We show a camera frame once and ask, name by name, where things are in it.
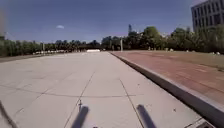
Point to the pole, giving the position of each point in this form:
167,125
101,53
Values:
121,45
43,46

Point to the row of trees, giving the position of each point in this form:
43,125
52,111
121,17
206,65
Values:
150,38

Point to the red brick strip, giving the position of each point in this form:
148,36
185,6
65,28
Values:
186,71

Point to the grey concrete kerb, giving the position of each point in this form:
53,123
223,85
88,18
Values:
186,96

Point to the grey multi-storey building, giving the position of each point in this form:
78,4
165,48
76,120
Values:
208,13

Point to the pale concrete slab pavement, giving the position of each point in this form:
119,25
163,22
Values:
96,76

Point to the robot's own part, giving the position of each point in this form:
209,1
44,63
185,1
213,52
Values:
80,117
146,116

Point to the dry grass strip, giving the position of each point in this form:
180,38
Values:
206,58

